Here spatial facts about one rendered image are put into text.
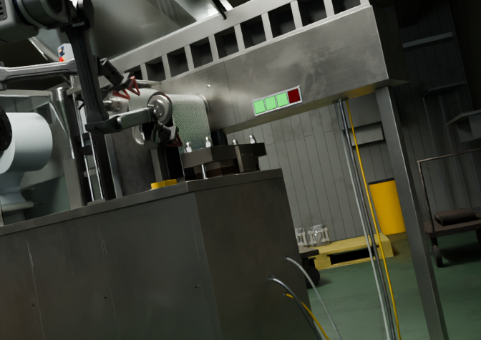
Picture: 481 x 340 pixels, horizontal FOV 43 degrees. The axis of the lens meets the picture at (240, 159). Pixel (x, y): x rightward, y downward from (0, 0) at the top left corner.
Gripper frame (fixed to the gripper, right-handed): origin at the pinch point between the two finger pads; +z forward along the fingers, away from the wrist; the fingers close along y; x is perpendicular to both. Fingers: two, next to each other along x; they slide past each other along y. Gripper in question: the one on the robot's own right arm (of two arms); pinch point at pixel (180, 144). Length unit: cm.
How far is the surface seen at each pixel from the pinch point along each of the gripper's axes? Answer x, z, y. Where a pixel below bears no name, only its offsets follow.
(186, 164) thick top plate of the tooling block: -11.5, -0.6, 6.2
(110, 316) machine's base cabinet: -70, 6, -29
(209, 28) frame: 61, 1, 5
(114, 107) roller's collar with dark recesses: 17.8, -16.4, -28.6
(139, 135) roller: 6.5, -6.0, -20.7
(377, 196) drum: 210, 494, -146
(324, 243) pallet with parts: 104, 370, -147
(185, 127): 9.1, 1.0, 0.2
